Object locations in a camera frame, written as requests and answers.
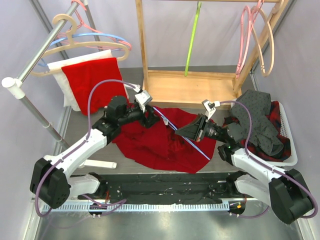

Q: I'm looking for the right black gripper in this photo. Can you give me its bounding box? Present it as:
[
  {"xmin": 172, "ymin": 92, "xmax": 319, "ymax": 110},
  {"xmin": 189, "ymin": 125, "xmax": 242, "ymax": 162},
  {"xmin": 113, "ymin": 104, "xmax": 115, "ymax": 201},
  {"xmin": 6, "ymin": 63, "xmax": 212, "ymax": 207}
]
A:
[{"xmin": 175, "ymin": 113, "xmax": 228, "ymax": 144}]

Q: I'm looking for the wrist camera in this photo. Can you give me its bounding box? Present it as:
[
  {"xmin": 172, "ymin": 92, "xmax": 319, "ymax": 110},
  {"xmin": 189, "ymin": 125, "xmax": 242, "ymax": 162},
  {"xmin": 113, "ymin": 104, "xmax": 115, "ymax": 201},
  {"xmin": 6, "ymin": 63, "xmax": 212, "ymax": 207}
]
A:
[
  {"xmin": 134, "ymin": 90, "xmax": 153, "ymax": 113},
  {"xmin": 202, "ymin": 99, "xmax": 221, "ymax": 121}
]

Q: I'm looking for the green hanger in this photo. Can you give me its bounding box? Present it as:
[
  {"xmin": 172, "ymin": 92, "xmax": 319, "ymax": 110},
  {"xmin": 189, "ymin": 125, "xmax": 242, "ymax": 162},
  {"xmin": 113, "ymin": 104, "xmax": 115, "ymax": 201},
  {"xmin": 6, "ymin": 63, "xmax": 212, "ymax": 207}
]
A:
[{"xmin": 184, "ymin": 1, "xmax": 202, "ymax": 77}]

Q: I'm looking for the pink hanger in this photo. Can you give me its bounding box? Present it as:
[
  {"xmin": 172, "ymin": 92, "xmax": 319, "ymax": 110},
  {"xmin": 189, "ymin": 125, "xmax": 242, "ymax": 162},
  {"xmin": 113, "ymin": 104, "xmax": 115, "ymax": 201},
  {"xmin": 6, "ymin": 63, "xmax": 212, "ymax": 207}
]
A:
[
  {"xmin": 235, "ymin": 0, "xmax": 265, "ymax": 79},
  {"xmin": 70, "ymin": 0, "xmax": 132, "ymax": 51}
]

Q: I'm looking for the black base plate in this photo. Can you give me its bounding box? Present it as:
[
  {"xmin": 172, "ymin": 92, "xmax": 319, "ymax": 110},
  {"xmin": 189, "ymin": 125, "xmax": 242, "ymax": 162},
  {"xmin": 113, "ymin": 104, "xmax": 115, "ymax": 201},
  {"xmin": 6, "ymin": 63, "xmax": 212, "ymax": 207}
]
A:
[{"xmin": 89, "ymin": 172, "xmax": 245, "ymax": 205}]

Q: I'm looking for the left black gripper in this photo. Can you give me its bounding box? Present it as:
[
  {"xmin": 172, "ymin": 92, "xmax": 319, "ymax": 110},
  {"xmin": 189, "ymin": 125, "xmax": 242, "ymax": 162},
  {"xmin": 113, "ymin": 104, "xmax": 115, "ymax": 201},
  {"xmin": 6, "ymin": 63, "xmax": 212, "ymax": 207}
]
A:
[{"xmin": 118, "ymin": 104, "xmax": 162, "ymax": 129}]

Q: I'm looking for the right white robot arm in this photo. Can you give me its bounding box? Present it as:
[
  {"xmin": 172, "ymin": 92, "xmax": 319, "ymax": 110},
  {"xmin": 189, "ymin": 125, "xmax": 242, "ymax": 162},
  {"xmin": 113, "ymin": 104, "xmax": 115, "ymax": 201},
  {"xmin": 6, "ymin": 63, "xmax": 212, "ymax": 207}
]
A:
[{"xmin": 175, "ymin": 114, "xmax": 319, "ymax": 224}]

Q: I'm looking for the grey dotted garment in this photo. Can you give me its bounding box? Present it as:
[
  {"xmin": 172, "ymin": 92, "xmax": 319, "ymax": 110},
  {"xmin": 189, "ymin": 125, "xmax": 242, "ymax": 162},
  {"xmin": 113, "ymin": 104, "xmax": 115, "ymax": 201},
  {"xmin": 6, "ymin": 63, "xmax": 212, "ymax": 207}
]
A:
[{"xmin": 236, "ymin": 89, "xmax": 284, "ymax": 156}]

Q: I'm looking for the red plaid garment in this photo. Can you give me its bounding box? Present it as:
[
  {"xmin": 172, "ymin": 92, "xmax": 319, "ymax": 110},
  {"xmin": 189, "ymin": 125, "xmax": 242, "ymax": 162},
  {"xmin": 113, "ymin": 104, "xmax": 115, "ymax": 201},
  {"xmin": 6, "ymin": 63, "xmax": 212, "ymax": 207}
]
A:
[{"xmin": 222, "ymin": 100, "xmax": 292, "ymax": 163}]

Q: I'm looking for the beige wooden hanger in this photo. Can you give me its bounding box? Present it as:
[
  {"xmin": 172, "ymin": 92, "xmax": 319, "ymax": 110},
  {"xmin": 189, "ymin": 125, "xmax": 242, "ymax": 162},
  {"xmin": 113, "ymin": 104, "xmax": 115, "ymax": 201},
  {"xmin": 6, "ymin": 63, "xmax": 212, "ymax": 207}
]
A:
[
  {"xmin": 252, "ymin": 0, "xmax": 285, "ymax": 77},
  {"xmin": 40, "ymin": 13, "xmax": 131, "ymax": 61}
]

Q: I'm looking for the dark red skirt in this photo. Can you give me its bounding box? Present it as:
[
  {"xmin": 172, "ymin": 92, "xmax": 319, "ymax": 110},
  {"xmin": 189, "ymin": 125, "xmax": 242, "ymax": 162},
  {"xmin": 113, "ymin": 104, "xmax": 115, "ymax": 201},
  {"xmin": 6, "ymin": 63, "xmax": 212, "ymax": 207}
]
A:
[{"xmin": 112, "ymin": 119, "xmax": 217, "ymax": 174}]

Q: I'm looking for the blue hanger left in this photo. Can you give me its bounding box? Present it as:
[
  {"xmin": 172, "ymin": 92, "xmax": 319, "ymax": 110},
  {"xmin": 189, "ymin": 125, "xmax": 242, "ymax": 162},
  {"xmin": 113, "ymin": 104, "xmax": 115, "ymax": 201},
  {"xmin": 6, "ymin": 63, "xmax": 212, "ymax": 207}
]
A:
[{"xmin": 43, "ymin": 32, "xmax": 132, "ymax": 61}]

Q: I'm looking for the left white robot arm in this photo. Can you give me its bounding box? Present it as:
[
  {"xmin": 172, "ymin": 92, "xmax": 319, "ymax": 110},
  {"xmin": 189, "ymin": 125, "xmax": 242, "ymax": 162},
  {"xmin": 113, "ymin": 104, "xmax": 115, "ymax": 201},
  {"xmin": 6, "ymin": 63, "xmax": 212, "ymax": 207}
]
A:
[{"xmin": 30, "ymin": 91, "xmax": 160, "ymax": 209}]

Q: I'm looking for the pink hanger right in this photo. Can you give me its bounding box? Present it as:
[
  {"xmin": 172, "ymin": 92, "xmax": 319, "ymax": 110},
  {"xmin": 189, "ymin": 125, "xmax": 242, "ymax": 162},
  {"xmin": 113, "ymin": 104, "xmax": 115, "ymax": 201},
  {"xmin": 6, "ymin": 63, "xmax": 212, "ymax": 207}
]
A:
[{"xmin": 235, "ymin": 0, "xmax": 265, "ymax": 79}]

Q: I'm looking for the white hung cloth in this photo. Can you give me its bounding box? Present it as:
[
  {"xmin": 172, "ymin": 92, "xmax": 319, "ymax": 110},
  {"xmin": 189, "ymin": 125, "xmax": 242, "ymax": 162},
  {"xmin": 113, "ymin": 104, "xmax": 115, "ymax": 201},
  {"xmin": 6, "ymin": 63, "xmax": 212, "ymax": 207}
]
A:
[{"xmin": 48, "ymin": 50, "xmax": 114, "ymax": 112}]

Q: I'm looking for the white plastic laundry basket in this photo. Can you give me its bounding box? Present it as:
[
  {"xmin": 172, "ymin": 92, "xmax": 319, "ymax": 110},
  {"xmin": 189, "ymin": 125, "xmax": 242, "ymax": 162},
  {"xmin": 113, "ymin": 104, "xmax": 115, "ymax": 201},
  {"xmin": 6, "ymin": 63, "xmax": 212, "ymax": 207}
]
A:
[{"xmin": 247, "ymin": 102, "xmax": 298, "ymax": 167}]

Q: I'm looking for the bright red hung garment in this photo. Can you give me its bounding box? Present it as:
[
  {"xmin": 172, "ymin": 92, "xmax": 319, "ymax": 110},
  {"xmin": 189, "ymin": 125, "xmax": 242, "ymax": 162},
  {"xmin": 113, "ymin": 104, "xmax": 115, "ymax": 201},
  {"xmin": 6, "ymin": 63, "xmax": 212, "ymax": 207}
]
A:
[{"xmin": 61, "ymin": 57, "xmax": 129, "ymax": 116}]

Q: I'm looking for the pink hanger left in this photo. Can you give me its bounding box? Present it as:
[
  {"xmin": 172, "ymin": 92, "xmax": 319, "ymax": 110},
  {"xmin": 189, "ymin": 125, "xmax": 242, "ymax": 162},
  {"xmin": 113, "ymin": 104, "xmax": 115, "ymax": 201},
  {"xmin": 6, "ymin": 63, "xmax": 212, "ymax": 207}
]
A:
[{"xmin": 70, "ymin": 0, "xmax": 132, "ymax": 51}]

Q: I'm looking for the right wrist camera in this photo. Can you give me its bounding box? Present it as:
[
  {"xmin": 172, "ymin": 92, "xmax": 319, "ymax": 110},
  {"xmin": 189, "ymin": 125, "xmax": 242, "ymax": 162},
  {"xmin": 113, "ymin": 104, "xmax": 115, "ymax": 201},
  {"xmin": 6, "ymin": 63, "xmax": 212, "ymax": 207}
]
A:
[{"xmin": 202, "ymin": 99, "xmax": 221, "ymax": 121}]

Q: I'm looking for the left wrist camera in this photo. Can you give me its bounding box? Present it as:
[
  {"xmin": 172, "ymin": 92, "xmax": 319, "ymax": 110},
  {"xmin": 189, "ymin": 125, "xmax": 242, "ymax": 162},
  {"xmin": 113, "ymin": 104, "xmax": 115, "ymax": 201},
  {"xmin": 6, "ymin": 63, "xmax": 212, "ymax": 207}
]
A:
[{"xmin": 134, "ymin": 90, "xmax": 153, "ymax": 113}]

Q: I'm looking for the beige wooden hanger left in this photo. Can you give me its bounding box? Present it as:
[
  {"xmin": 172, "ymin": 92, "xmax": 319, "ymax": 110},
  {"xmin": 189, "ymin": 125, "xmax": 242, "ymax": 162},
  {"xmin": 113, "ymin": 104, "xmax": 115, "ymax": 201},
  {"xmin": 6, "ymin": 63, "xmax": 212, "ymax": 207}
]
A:
[{"xmin": 40, "ymin": 13, "xmax": 131, "ymax": 61}]

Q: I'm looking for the white cable duct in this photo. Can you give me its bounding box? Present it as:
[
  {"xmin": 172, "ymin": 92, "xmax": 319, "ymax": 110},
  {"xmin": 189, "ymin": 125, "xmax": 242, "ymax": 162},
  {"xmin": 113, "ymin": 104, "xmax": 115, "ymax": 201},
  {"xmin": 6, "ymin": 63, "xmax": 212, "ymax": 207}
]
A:
[{"xmin": 52, "ymin": 201, "xmax": 230, "ymax": 212}]

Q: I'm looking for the beige wooden hanger right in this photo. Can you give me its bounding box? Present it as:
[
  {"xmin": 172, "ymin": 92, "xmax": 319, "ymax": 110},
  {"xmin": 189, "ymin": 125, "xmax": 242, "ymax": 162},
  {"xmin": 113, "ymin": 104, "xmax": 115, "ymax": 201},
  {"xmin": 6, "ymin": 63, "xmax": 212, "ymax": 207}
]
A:
[{"xmin": 252, "ymin": 0, "xmax": 285, "ymax": 77}]

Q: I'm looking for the wooden clothes rack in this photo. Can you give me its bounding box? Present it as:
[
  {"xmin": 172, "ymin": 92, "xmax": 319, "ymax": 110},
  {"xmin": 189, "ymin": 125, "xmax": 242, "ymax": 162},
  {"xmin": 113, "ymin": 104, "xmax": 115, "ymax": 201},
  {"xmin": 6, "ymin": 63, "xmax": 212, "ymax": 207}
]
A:
[{"xmin": 135, "ymin": 0, "xmax": 291, "ymax": 108}]

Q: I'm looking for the blue wire hanger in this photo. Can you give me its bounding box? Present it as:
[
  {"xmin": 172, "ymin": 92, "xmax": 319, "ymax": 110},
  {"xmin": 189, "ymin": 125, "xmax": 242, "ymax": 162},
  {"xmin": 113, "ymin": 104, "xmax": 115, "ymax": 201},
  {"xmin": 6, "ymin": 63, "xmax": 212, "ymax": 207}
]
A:
[{"xmin": 153, "ymin": 106, "xmax": 211, "ymax": 161}]

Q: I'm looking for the metal clothes rack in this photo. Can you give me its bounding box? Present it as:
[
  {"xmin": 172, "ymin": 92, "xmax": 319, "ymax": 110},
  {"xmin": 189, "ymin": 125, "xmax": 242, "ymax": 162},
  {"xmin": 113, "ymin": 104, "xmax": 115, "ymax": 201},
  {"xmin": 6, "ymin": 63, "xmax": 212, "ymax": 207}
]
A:
[{"xmin": 0, "ymin": 0, "xmax": 141, "ymax": 170}]

